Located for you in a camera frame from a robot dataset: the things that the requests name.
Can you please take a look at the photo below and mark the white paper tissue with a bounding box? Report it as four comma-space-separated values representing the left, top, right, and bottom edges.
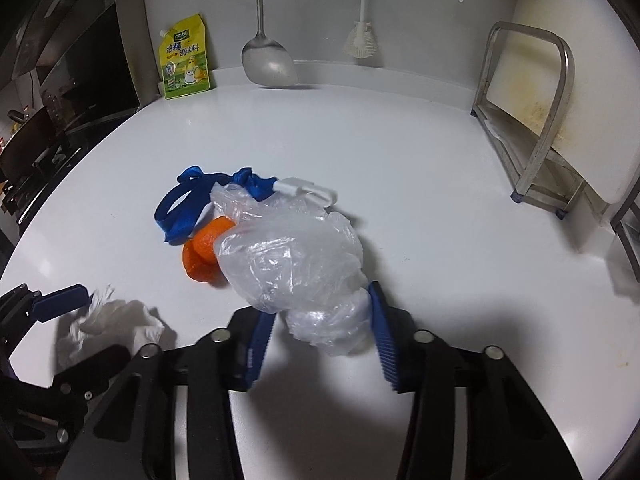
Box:
54, 285, 169, 373

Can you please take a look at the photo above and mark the clear plastic bag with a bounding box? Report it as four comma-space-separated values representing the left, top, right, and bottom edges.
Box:
210, 184, 371, 356

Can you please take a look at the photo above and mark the orange mandarin peel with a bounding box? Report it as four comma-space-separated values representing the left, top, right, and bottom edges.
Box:
181, 216, 234, 283

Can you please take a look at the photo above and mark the blue lanyard strap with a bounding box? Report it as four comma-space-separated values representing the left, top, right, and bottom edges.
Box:
153, 164, 339, 244

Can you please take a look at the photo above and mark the black oven appliance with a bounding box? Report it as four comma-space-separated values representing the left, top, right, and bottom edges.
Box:
1, 0, 139, 232

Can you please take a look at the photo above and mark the steel hanging spatula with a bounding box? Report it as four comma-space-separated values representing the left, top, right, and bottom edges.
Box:
241, 0, 298, 88

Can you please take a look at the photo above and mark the steel lid rack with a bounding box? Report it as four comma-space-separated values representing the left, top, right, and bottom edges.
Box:
611, 195, 640, 282

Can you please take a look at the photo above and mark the blue white bottle brush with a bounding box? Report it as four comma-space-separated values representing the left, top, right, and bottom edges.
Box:
345, 0, 378, 60

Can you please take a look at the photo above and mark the yellow seasoning pouch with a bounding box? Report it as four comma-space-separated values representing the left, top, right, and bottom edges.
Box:
158, 14, 212, 100

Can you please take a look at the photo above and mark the steel cutting board rack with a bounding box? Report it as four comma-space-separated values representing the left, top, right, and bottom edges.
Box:
471, 21, 586, 219

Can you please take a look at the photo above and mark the white cutting board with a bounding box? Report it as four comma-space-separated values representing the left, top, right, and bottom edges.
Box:
487, 0, 639, 204

